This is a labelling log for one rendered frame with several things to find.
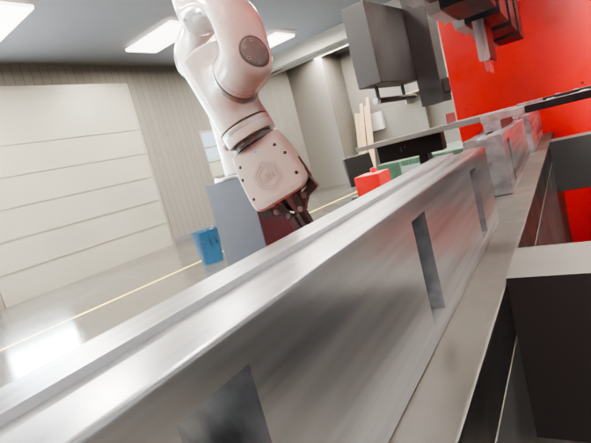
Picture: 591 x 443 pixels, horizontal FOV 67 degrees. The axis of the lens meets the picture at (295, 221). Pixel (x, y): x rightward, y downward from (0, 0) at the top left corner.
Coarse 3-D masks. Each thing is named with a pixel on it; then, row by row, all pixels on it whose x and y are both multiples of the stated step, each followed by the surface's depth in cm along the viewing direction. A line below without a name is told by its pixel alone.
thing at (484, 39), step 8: (472, 24) 84; (480, 24) 83; (488, 24) 88; (480, 32) 84; (488, 32) 87; (480, 40) 84; (488, 40) 85; (480, 48) 84; (488, 48) 84; (480, 56) 85; (488, 56) 84; (496, 56) 92; (488, 64) 87
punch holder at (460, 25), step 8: (496, 0) 81; (504, 0) 91; (496, 8) 82; (504, 8) 89; (472, 16) 84; (480, 16) 83; (488, 16) 83; (496, 16) 85; (504, 16) 87; (456, 24) 86; (464, 24) 86; (496, 24) 93; (464, 32) 93; (472, 32) 95
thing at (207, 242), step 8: (200, 232) 583; (208, 232) 554; (216, 232) 564; (200, 240) 554; (208, 240) 555; (216, 240) 562; (200, 248) 558; (208, 248) 557; (216, 248) 562; (200, 256) 565; (208, 256) 559; (216, 256) 562; (208, 264) 561
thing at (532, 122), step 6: (522, 114) 124; (528, 114) 115; (534, 114) 132; (528, 120) 115; (534, 120) 129; (540, 120) 154; (528, 126) 115; (534, 126) 126; (540, 126) 149; (528, 132) 116; (534, 132) 123; (540, 132) 145; (528, 138) 116; (534, 138) 119; (540, 138) 141; (528, 144) 116; (534, 144) 117; (534, 150) 115
